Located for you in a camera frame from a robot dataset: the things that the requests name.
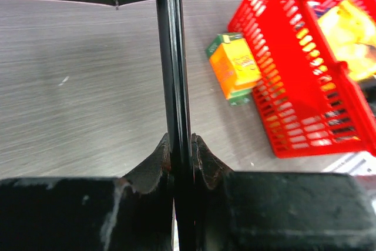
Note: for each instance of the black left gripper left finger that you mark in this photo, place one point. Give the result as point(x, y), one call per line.
point(132, 212)

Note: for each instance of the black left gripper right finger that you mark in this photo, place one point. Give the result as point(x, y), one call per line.
point(238, 210)

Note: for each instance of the yellow chips bag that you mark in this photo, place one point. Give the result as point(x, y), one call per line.
point(350, 33)

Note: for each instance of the orange green carton box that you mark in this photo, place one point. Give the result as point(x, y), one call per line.
point(234, 66)

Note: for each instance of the red plastic basket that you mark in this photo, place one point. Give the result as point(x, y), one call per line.
point(306, 100)

